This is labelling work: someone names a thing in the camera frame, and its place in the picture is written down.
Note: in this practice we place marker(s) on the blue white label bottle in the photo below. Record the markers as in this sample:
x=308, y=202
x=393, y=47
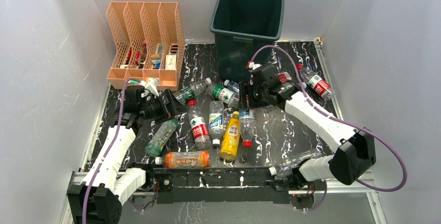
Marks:
x=216, y=122

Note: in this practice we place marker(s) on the red label water bottle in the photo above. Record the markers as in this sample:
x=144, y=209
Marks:
x=198, y=126

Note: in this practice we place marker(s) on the green label bottle green cap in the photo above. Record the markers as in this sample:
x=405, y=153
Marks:
x=224, y=94

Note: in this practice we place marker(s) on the gold red label bottle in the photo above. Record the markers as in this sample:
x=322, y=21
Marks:
x=284, y=77

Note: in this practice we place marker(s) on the clear bottle near right base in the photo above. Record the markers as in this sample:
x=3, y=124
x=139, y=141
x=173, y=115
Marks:
x=284, y=167

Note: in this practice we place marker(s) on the clear bottle green label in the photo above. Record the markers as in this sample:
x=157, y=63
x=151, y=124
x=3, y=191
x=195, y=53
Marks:
x=192, y=91

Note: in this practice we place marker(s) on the red label bottle far right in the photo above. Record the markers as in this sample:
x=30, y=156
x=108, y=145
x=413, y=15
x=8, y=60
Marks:
x=315, y=82

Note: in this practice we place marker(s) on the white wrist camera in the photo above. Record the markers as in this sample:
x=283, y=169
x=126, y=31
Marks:
x=252, y=65
x=151, y=85

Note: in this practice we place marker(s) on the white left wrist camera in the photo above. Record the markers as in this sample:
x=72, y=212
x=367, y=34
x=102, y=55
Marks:
x=151, y=85

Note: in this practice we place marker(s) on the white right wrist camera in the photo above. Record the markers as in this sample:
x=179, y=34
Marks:
x=252, y=65

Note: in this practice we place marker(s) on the red blue label bottle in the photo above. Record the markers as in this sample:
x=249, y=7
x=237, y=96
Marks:
x=247, y=126

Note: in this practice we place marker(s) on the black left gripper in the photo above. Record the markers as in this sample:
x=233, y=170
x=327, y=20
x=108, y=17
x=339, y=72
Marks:
x=173, y=108

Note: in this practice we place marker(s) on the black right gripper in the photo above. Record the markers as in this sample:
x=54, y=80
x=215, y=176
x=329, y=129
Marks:
x=244, y=91

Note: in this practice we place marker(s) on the green tea bottle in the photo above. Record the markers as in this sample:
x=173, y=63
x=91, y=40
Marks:
x=155, y=146

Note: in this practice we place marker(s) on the orange drink bottle white cap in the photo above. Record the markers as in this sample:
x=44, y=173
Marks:
x=176, y=160

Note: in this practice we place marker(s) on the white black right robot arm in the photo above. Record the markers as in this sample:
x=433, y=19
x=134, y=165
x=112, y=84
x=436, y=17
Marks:
x=353, y=151

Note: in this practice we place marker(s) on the yellow honey drink bottle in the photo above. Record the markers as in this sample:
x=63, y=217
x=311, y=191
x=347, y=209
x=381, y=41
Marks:
x=230, y=142

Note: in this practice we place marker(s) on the orange plastic file organizer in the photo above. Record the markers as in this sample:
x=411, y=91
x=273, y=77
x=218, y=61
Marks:
x=150, y=43

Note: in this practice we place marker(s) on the dark green plastic bin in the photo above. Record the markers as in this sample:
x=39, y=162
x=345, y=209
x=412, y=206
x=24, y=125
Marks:
x=241, y=28

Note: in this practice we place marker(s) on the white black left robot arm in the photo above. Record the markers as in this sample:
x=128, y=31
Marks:
x=101, y=194

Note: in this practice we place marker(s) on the clear blue crushed bottle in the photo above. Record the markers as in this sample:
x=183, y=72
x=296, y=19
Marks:
x=232, y=85

